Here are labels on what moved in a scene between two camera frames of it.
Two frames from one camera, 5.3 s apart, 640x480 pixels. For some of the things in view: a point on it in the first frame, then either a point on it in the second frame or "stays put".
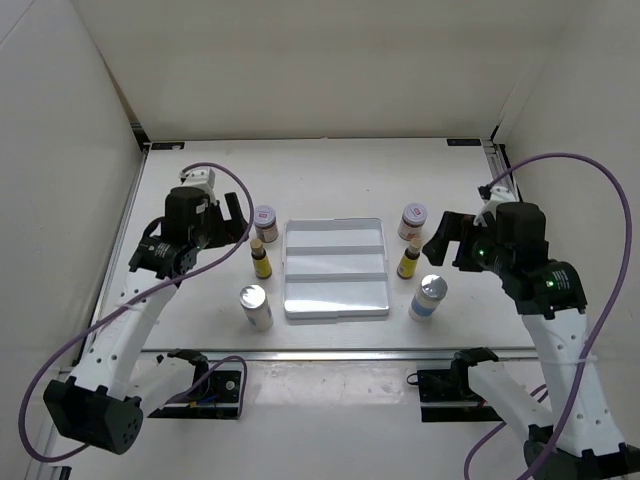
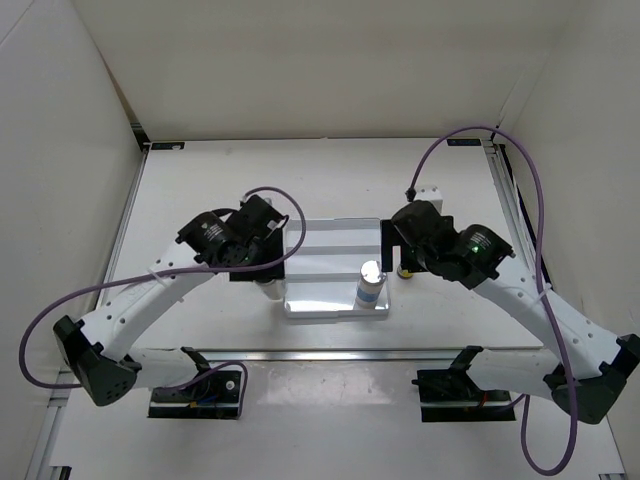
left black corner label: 167,145 stays put
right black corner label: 463,142 stays put
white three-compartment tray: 334,267 stays put
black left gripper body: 201,235 → 259,250
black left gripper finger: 236,214 → 276,253
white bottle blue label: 426,300 → 371,280
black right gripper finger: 455,226 → 390,234
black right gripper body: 487,251 → 449,218
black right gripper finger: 436,248 → 386,258
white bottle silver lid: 254,301 → 275,289
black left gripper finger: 230,232 → 273,273
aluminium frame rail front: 340,355 stays put
